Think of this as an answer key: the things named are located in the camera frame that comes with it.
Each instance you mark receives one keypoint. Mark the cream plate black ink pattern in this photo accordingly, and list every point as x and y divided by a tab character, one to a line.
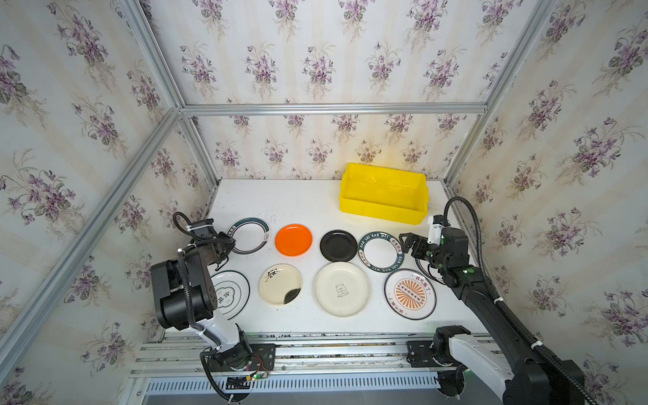
280	284

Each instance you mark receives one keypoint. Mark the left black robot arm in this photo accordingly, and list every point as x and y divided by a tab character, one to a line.
185	296

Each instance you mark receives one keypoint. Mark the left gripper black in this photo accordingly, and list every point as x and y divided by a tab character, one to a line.
218	243

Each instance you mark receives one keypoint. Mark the white plate green text rim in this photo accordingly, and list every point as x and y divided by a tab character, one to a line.
380	252

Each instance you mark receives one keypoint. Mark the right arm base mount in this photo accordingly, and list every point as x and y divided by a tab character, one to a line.
436	352

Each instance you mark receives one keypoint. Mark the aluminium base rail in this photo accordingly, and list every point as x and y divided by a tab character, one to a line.
284	363

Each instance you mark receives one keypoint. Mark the orange plastic plate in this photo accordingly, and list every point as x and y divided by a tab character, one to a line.
293	240

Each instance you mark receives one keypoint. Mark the yellow plastic bin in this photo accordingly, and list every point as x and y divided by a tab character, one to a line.
384	193

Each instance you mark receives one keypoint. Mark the aluminium frame post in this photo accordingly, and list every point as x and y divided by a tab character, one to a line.
78	104
503	82

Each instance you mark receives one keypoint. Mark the white plate orange sunburst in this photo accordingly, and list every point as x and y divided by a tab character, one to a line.
410	294

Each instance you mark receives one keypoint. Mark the aluminium frame back crossbar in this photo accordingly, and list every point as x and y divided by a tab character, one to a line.
334	109

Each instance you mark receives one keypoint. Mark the black round plate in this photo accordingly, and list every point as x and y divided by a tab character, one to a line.
338	246

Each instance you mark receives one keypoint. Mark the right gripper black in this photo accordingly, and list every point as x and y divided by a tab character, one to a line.
420	248

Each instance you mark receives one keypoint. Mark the aluminium frame post left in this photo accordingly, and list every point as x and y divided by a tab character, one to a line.
78	104

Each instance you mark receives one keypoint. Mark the cream plate bear drawing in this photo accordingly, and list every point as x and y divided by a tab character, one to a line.
341	289

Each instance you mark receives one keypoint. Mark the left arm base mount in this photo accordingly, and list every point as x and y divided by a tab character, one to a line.
256	363

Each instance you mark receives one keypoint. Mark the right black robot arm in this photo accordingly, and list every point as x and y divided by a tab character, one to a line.
526	371

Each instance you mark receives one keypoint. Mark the aluminium frame post right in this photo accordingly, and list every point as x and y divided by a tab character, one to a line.
503	82

